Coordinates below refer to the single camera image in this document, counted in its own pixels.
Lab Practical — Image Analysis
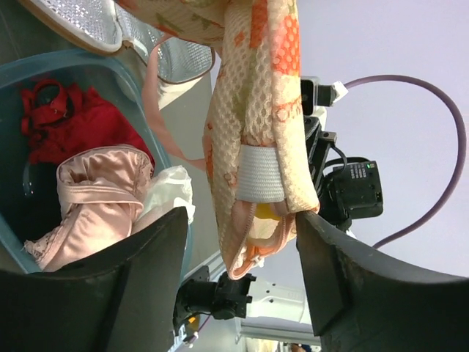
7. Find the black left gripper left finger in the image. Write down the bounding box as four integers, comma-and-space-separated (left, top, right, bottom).
1, 208, 188, 351

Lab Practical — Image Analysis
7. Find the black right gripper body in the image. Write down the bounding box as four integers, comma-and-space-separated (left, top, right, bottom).
303, 117, 383, 231

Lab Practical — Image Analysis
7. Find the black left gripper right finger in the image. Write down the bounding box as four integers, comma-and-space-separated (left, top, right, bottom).
296, 212, 468, 351

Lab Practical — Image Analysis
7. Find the floral mesh laundry bag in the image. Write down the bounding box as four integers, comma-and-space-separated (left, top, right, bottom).
120, 1, 320, 280

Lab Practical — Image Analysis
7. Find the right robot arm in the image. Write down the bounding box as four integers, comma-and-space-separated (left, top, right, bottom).
173, 117, 383, 333

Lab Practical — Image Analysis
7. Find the yellow bra inside bag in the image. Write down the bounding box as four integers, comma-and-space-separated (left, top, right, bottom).
255, 203, 281, 221

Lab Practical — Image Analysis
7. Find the pink bra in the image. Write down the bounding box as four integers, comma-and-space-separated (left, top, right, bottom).
24, 144, 154, 272

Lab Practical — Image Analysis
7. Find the white bra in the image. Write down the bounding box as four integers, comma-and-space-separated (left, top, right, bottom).
136, 165, 196, 224

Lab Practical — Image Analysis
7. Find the red bra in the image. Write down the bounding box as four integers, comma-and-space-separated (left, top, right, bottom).
21, 79, 151, 166

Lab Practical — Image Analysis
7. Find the white insulated lunch bag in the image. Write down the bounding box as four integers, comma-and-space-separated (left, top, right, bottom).
21, 0, 215, 108

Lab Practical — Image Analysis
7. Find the teal plastic basin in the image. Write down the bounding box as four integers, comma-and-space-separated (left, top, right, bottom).
1, 49, 174, 274

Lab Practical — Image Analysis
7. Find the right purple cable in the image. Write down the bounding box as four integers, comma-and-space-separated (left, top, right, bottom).
344, 74, 468, 250

